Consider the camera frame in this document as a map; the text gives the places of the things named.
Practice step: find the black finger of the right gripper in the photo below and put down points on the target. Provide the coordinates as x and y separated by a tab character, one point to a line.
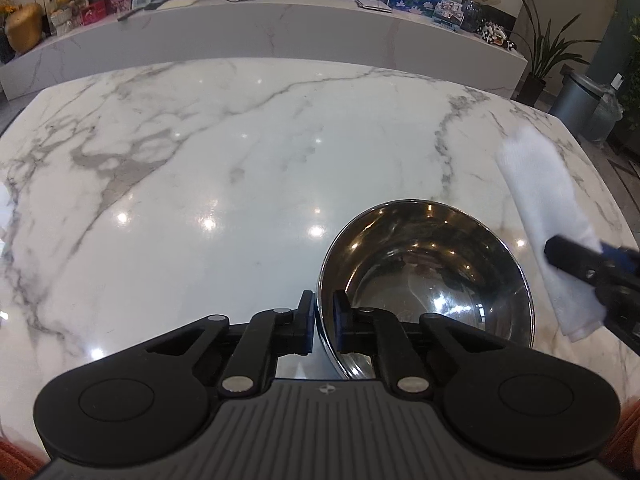
579	261

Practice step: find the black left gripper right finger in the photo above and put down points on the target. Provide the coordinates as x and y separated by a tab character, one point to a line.
379	334

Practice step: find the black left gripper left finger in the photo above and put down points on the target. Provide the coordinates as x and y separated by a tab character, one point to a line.
269	335

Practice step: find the white cloth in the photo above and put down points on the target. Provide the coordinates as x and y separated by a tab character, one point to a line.
543	192

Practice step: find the stainless steel bowl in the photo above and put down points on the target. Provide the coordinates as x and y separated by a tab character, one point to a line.
413	257

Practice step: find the grey metal trash can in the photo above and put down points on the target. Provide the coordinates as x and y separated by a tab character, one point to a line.
577	101

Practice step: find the green potted plant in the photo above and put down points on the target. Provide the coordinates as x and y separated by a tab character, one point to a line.
546	51

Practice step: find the marble low counter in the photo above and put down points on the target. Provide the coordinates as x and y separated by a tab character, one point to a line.
321	30

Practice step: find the red greeting card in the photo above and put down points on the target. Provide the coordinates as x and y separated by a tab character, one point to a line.
93	13

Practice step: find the golden round vase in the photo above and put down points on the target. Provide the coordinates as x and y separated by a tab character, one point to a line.
24	27

